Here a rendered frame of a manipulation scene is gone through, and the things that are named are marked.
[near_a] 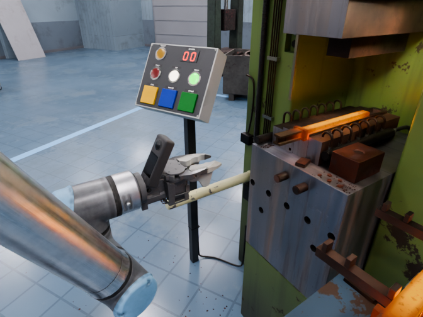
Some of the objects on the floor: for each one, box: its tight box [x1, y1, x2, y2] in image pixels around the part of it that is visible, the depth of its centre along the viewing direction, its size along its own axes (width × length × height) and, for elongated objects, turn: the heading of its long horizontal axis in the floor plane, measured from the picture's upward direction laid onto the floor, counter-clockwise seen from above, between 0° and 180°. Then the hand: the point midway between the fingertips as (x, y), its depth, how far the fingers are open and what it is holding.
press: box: [207, 0, 244, 77], centre depth 605 cm, size 73×92×279 cm
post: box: [183, 118, 199, 263], centre depth 151 cm, size 4×4×108 cm
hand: (211, 158), depth 75 cm, fingers open, 4 cm apart
